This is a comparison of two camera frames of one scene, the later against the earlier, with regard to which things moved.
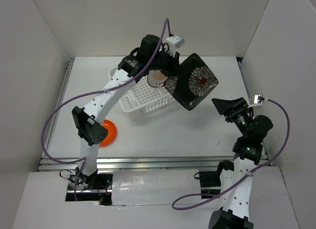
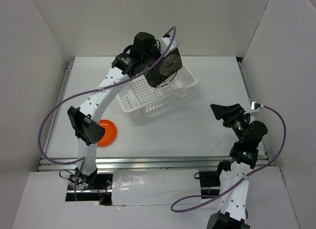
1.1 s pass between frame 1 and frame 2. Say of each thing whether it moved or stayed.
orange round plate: stayed
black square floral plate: moved
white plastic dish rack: stayed
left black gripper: moved
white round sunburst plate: moved
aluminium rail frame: stayed
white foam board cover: stayed
